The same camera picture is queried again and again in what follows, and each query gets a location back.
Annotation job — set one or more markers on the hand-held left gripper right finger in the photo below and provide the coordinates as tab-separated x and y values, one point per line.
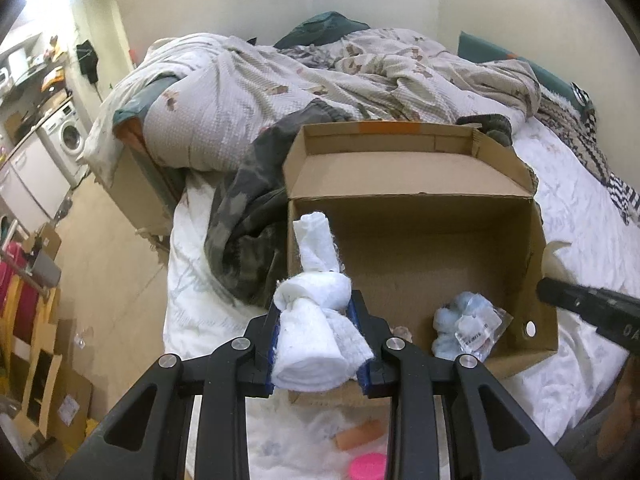
375	342

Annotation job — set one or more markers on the dark grey sock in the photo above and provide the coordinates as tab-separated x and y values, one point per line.
492	126

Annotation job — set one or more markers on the dark green cloth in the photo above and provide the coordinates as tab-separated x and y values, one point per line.
320	27

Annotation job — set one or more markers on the wooden bedside cabinet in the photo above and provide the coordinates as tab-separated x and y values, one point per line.
137	200

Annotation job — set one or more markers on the clear plastic packet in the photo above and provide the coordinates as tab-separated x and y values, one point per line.
482	332

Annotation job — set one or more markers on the black white striped cloth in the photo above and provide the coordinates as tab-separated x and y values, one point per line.
600	160

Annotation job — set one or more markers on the light blue fluffy scrunchie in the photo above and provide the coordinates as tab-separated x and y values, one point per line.
447	330

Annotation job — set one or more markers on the white washing machine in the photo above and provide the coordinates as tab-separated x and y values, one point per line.
67	135

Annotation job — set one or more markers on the cardboard boxes on floor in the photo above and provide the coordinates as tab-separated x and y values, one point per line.
50	390

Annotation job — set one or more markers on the dark hanging garment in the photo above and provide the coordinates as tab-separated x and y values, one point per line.
87	60

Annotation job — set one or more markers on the white kitchen cabinet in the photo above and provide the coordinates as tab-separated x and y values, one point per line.
30	180

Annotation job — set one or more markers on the orange cylinder toy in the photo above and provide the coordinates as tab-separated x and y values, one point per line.
361	435

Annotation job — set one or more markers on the grey plastic box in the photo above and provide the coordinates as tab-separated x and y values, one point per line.
45	267

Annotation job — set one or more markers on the white knotted cloth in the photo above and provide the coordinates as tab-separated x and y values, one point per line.
315	330

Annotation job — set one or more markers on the brown cardboard box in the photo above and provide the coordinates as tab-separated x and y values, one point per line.
425	240

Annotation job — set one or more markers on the beige patterned quilt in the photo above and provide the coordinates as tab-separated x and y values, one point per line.
280	90

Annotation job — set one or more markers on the pink rubber toy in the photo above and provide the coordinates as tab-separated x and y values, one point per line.
367	467

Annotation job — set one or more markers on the pink red suitcase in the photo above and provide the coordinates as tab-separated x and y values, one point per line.
11	280

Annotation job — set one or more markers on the camouflage garment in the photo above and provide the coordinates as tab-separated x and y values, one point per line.
250	230

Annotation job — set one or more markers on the teal pillow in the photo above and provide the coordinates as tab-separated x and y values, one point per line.
530	67

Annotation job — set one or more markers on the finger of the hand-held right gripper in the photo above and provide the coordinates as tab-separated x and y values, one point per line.
570	295

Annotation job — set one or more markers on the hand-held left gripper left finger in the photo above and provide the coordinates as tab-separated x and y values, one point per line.
260	345

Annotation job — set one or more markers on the bed with floral sheet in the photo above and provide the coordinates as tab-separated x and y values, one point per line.
575	210

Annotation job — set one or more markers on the person's right leg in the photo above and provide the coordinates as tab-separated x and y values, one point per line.
595	450

